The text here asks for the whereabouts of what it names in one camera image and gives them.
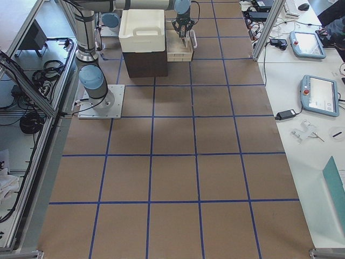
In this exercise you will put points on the black monitor under frame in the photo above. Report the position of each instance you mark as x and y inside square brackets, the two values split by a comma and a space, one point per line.
[35, 39]

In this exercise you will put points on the wooden drawer with white handle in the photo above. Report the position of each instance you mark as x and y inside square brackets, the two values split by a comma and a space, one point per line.
[177, 51]

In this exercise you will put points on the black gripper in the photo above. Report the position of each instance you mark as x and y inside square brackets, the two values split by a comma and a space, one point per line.
[183, 25]

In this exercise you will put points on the white foam tray box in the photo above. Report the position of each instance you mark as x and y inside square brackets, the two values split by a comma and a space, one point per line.
[142, 31]

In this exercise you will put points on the far teach pendant tablet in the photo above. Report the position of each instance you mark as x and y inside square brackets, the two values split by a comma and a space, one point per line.
[306, 45]

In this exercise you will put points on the teach pendant tablet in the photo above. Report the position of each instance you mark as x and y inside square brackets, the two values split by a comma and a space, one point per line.
[306, 45]
[319, 95]

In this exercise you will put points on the grey orange scissors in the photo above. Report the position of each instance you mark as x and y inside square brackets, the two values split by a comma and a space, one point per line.
[183, 40]

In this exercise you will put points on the black power adapter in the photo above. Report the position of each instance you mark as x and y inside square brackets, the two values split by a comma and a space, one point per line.
[287, 114]

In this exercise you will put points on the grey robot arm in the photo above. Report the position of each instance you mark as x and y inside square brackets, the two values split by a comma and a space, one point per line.
[92, 35]
[110, 20]

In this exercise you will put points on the aluminium frame post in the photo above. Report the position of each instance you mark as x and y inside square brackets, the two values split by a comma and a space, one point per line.
[271, 20]

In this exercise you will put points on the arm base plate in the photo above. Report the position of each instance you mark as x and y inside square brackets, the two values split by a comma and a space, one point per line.
[111, 106]

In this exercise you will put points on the near teach pendant tablet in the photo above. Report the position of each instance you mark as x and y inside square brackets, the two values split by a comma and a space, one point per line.
[319, 95]

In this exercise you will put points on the teal folder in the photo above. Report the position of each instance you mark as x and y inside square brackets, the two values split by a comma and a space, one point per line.
[335, 186]

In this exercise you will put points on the black computer mouse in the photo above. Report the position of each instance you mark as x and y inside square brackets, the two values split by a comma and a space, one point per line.
[304, 7]

